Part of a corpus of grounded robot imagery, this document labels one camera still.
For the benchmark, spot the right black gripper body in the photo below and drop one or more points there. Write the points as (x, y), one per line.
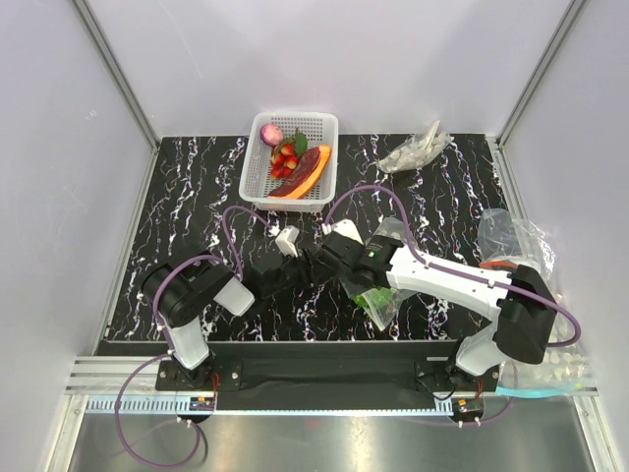
(348, 278)

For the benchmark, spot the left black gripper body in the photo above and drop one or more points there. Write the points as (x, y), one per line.
(293, 272)

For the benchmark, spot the green lettuce head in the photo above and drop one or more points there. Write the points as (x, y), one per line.
(375, 298)

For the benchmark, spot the zip bag with white slices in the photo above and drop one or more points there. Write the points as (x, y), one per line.
(382, 318)

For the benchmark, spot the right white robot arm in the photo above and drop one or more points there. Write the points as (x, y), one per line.
(518, 305)

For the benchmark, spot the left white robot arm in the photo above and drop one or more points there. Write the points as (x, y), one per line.
(179, 289)

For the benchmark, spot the back bag of slices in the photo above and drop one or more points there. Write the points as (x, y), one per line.
(417, 151)

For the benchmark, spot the blue-zip bag of slices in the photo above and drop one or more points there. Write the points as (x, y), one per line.
(564, 370)

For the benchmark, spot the orange papaya slice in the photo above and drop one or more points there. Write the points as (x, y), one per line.
(305, 175)

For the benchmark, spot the white perforated plastic basket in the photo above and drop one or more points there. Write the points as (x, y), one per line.
(256, 182)

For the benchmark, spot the red cherry bunch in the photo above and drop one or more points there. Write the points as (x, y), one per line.
(287, 155)

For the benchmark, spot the purple onion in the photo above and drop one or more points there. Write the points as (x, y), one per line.
(271, 135)

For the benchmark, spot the crumpled clear bags pile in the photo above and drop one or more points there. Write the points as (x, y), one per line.
(506, 241)

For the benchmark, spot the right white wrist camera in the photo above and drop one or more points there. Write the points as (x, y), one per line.
(344, 227)

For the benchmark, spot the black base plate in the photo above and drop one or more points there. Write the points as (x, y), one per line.
(426, 365)

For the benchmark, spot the white slotted cable duct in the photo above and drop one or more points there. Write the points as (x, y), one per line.
(228, 404)

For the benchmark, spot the right aluminium frame post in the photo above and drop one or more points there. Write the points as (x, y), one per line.
(567, 22)

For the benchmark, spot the aluminium frame post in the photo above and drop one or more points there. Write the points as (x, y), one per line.
(107, 55)
(567, 22)

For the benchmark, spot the left aluminium frame post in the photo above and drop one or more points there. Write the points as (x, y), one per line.
(107, 55)

